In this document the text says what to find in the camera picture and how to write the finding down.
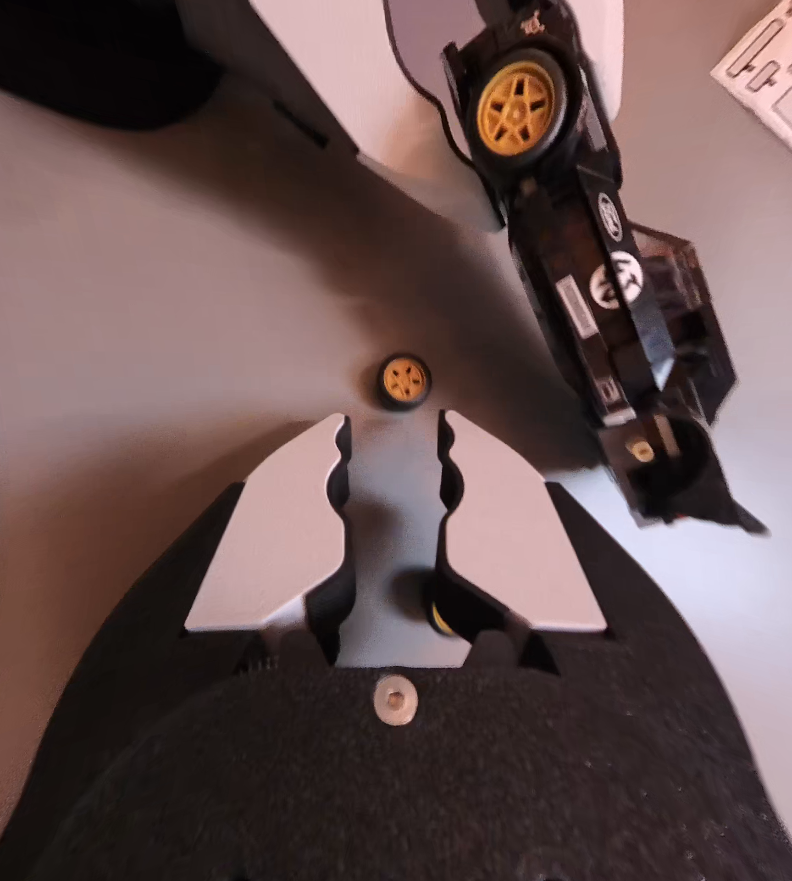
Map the black lego wheel gold hub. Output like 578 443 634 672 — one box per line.
421 585 460 642
376 354 434 411
468 49 571 169

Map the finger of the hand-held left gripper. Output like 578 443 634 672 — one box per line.
565 0 628 152
252 0 510 235

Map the black dimpled wrist rest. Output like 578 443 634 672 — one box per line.
0 0 225 132

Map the black lego car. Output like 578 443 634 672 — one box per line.
438 0 768 535

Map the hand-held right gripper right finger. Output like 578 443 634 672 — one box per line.
435 409 610 648

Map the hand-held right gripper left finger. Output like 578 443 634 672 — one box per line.
184 413 358 664

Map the white sticker sheet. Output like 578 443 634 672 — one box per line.
713 0 792 187

